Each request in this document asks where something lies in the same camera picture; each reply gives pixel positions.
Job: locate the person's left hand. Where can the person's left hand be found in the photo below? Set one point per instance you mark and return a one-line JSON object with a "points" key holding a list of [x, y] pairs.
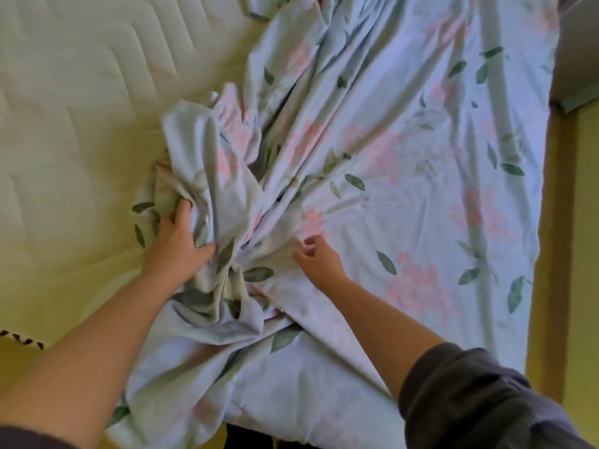
{"points": [[175, 250]]}

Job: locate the person's right hand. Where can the person's right hand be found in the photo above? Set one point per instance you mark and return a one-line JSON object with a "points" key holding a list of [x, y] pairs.
{"points": [[320, 264]]}

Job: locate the floral leaf print bed sheet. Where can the floral leaf print bed sheet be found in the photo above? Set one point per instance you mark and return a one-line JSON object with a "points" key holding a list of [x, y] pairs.
{"points": [[374, 205]]}

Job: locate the white quilted mattress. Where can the white quilted mattress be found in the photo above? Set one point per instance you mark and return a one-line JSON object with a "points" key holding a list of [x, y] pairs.
{"points": [[70, 135]]}

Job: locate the person's right forearm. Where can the person's right forearm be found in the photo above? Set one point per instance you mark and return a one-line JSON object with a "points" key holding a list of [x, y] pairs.
{"points": [[388, 341]]}

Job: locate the person's left forearm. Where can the person's left forearm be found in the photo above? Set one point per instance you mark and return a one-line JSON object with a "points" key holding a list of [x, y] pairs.
{"points": [[79, 360]]}

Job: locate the person's black trousers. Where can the person's black trousers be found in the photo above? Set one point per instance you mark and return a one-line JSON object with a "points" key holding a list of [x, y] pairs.
{"points": [[262, 439]]}

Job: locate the dark grey right sleeve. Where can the dark grey right sleeve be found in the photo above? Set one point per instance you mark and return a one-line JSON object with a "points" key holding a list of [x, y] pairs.
{"points": [[477, 402]]}

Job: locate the dark grey sleeve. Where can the dark grey sleeve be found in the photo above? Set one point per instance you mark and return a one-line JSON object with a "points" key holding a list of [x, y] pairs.
{"points": [[477, 402], [33, 439]]}

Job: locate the dark grey left sleeve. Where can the dark grey left sleeve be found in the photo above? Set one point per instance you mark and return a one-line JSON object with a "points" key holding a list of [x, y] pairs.
{"points": [[33, 439]]}

